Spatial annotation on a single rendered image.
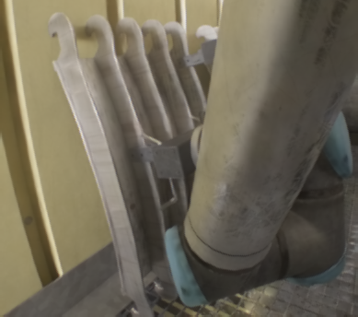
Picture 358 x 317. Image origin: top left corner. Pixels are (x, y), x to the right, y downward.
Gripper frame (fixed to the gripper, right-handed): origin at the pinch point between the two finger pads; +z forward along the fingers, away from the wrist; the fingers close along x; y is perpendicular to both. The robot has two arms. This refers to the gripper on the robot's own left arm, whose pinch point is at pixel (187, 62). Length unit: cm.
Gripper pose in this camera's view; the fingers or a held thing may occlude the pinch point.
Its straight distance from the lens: 72.4
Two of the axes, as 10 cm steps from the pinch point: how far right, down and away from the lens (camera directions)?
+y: 2.2, 9.6, 1.7
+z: -8.0, 0.8, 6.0
